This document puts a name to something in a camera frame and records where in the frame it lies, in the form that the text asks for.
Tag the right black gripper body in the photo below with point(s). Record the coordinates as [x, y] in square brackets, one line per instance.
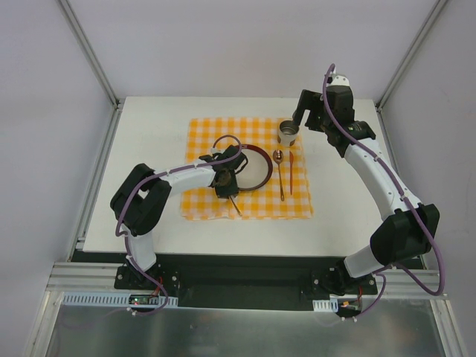
[304, 103]

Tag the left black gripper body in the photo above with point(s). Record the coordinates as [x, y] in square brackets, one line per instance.
[226, 184]

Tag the silver fork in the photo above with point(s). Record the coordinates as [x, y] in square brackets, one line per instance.
[235, 206]

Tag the red rimmed ceramic plate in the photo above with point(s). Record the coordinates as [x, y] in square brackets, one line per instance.
[253, 168]

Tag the metal cup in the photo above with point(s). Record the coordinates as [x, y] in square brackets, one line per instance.
[287, 133]

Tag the copper spoon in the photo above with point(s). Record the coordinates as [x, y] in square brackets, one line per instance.
[278, 159]

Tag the orange checkered cloth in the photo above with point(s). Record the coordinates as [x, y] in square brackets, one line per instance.
[206, 135]

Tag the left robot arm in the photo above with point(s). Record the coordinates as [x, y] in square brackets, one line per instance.
[140, 201]

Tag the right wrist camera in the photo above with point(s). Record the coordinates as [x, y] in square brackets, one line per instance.
[338, 80]

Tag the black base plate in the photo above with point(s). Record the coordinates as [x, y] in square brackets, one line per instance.
[326, 267]

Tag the right frame post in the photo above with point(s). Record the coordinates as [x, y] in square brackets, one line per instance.
[410, 55]

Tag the frame post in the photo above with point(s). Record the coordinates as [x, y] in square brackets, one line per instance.
[88, 52]
[410, 55]

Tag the right cable duct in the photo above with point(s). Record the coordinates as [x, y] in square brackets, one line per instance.
[330, 305]

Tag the cable duct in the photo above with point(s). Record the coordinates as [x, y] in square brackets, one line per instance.
[103, 299]
[330, 305]

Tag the aluminium front rail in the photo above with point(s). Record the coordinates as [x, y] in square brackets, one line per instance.
[190, 281]

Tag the left cable duct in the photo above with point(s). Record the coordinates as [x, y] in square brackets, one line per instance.
[103, 299]

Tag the left frame post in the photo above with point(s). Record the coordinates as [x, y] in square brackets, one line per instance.
[88, 52]

